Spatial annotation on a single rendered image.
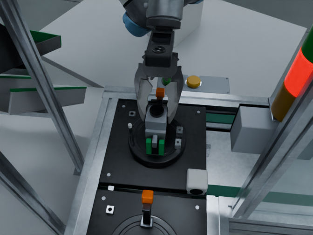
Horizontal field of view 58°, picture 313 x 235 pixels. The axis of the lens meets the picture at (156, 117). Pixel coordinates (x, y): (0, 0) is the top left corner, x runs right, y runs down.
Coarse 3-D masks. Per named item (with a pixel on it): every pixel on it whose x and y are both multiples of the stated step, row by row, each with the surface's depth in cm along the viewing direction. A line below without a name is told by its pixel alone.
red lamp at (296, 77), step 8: (296, 56) 32; (304, 56) 30; (296, 64) 31; (304, 64) 30; (312, 64) 29; (288, 72) 33; (296, 72) 31; (304, 72) 30; (288, 80) 33; (296, 80) 32; (304, 80) 31; (288, 88) 33; (296, 88) 32; (296, 96) 33
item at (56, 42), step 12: (0, 24) 40; (0, 36) 41; (36, 36) 57; (48, 36) 57; (60, 36) 56; (0, 48) 41; (12, 48) 44; (48, 48) 53; (0, 60) 42; (12, 60) 44; (0, 72) 42
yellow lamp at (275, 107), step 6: (282, 84) 35; (282, 90) 35; (276, 96) 37; (282, 96) 35; (288, 96) 34; (276, 102) 36; (282, 102) 35; (288, 102) 34; (276, 108) 37; (282, 108) 35; (288, 108) 35; (276, 114) 37; (282, 114) 36
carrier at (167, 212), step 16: (96, 192) 62; (112, 192) 62; (128, 192) 62; (96, 208) 59; (128, 208) 59; (160, 208) 59; (176, 208) 59; (192, 208) 59; (96, 224) 57; (112, 224) 57; (128, 224) 56; (144, 224) 55; (160, 224) 56; (176, 224) 57; (192, 224) 57
